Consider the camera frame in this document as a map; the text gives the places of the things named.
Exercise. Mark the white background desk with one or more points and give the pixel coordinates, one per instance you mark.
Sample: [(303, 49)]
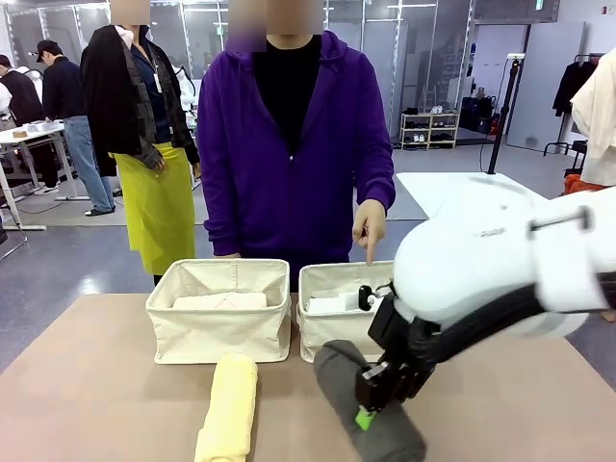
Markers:
[(29, 135)]

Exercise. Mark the white side table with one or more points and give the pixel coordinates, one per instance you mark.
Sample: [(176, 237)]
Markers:
[(418, 192)]

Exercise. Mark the grey towel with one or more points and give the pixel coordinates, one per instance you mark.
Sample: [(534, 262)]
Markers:
[(337, 380)]

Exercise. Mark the cream fabric basket plain lining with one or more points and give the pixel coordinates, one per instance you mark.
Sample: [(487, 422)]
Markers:
[(216, 332)]

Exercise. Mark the person in purple hoodie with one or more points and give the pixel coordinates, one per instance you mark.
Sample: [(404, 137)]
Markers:
[(289, 168)]

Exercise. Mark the black bags stack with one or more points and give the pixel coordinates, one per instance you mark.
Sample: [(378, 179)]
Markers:
[(477, 113)]

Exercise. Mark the yellow towel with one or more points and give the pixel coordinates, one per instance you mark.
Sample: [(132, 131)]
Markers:
[(228, 409)]

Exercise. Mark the person's right hand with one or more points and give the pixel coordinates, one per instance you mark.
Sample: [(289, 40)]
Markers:
[(233, 256)]

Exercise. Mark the person's right forearm purple sleeve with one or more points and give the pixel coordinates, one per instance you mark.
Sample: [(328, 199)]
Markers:
[(219, 221)]

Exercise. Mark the mannequin in cream garment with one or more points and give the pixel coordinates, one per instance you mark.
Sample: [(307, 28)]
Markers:
[(599, 120)]

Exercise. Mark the cream fabric basket with tag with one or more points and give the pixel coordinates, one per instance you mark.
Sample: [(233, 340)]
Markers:
[(332, 332)]

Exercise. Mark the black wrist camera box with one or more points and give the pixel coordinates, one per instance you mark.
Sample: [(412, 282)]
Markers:
[(390, 327)]

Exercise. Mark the clothes rack with black jacket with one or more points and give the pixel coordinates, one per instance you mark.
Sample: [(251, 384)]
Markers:
[(572, 86)]

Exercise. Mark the orange cloth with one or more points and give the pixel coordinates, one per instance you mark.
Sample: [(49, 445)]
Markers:
[(580, 182)]

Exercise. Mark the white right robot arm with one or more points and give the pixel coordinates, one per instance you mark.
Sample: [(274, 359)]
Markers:
[(481, 250)]

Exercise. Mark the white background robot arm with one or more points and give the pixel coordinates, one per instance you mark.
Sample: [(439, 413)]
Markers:
[(185, 91)]

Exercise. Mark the person's left forearm purple sleeve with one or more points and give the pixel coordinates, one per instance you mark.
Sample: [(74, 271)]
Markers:
[(377, 183)]

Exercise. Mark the mannequin in yellow apron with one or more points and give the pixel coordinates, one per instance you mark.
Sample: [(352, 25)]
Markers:
[(154, 202)]

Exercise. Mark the wooden shoe rack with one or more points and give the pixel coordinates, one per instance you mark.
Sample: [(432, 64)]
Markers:
[(429, 130)]

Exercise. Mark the pink towel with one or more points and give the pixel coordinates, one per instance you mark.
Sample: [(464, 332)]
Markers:
[(219, 301)]

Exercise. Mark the white towel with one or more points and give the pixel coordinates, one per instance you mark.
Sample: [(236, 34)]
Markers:
[(332, 303)]

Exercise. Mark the black camera pole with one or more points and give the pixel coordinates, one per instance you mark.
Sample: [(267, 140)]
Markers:
[(503, 115)]

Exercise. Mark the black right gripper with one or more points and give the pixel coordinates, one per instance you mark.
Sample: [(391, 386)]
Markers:
[(402, 382)]

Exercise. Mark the person's left hand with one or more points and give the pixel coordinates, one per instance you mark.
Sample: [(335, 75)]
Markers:
[(371, 223)]

